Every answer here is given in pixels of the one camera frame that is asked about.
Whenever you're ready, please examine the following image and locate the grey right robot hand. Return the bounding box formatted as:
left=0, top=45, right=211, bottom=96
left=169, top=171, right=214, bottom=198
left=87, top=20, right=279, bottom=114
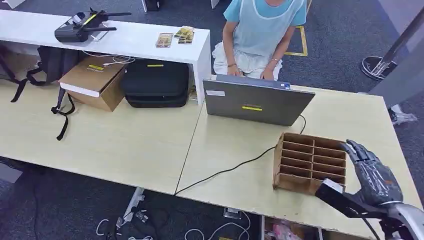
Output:
left=340, top=139, right=404, bottom=208

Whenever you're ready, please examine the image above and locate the wooden card sorting box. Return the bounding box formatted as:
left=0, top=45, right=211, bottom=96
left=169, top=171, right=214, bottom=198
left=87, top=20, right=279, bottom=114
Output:
left=272, top=132, right=347, bottom=197

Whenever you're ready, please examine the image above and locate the pink plastic bag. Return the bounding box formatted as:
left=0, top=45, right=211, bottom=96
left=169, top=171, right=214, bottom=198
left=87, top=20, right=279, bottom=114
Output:
left=264, top=220, right=303, bottom=240

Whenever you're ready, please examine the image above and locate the grey partition panel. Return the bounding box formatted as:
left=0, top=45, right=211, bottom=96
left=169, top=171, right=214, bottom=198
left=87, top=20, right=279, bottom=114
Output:
left=368, top=36, right=424, bottom=110

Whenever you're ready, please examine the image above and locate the stanchion base and pole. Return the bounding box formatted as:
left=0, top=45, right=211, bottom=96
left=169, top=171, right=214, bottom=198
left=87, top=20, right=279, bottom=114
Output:
left=361, top=4, right=424, bottom=82

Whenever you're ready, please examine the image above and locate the grey laptop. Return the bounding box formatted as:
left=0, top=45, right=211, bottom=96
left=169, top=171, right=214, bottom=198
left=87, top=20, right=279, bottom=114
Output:
left=202, top=74, right=316, bottom=127

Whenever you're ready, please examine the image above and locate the grey power strip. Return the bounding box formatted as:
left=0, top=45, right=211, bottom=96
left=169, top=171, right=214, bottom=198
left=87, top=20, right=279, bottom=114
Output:
left=223, top=207, right=242, bottom=221

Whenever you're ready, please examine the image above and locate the person's left hand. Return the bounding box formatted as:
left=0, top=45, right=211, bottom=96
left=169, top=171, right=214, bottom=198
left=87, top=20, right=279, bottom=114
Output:
left=259, top=66, right=275, bottom=81

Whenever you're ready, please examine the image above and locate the person's hand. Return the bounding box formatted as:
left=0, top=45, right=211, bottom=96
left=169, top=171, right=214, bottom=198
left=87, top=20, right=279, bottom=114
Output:
left=259, top=66, right=275, bottom=81
left=227, top=64, right=243, bottom=77

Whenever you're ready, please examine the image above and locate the person's right hand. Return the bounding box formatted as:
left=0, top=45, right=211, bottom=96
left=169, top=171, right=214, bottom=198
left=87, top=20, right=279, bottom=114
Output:
left=227, top=64, right=243, bottom=77

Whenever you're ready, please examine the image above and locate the person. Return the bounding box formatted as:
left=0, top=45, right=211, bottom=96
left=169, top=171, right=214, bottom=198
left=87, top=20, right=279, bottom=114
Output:
left=211, top=0, right=308, bottom=81

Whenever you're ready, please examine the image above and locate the white desk leg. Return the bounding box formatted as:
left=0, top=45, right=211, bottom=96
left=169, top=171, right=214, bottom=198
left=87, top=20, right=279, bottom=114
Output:
left=121, top=187, right=146, bottom=227

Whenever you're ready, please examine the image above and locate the stack of printed cards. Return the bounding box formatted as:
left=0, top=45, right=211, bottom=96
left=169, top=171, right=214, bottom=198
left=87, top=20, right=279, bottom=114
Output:
left=173, top=25, right=195, bottom=45

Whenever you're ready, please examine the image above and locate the black carrying case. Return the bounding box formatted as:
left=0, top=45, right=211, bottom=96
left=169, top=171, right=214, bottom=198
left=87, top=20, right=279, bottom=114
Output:
left=120, top=59, right=190, bottom=109

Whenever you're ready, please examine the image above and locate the single printed card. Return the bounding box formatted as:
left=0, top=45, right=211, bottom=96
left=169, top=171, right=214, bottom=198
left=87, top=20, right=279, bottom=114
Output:
left=155, top=32, right=174, bottom=49

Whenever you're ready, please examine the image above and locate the white desk shelf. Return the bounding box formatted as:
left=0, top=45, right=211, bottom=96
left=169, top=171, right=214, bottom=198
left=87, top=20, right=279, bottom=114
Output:
left=0, top=9, right=213, bottom=106

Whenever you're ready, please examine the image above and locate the brown cardboard box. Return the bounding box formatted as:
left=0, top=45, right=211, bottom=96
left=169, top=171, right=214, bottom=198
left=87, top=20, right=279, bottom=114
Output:
left=58, top=55, right=129, bottom=113

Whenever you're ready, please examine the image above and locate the black remote controller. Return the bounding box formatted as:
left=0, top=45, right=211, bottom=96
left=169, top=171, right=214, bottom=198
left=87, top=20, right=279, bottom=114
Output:
left=54, top=8, right=132, bottom=44

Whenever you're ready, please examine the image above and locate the grey floor box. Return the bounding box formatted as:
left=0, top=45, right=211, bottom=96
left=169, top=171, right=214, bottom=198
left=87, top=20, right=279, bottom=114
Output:
left=0, top=162, right=23, bottom=185

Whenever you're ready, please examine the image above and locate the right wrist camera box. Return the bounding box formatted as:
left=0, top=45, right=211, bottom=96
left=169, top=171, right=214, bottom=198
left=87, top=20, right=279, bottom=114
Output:
left=314, top=178, right=387, bottom=220

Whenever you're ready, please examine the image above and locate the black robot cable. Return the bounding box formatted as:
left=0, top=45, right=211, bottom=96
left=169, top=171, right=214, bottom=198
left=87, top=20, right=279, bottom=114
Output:
left=361, top=216, right=382, bottom=240

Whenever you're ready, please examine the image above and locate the black laptop power cable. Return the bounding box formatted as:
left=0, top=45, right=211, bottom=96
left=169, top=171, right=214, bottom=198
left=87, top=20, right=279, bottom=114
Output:
left=173, top=114, right=307, bottom=196

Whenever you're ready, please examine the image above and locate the long white floor cable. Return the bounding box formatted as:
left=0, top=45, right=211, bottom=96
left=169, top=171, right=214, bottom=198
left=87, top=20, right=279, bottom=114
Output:
left=183, top=211, right=252, bottom=240

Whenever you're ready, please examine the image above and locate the short white floor cable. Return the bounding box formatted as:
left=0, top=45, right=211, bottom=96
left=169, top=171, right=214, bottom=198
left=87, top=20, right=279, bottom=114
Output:
left=95, top=218, right=114, bottom=237

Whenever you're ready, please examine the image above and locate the white cable under shelf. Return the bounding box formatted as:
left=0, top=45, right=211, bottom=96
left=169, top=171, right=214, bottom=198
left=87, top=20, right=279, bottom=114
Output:
left=82, top=50, right=136, bottom=67

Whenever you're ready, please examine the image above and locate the black backpack with straps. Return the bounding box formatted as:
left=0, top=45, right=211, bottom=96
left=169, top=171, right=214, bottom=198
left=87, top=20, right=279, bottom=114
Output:
left=0, top=45, right=88, bottom=142

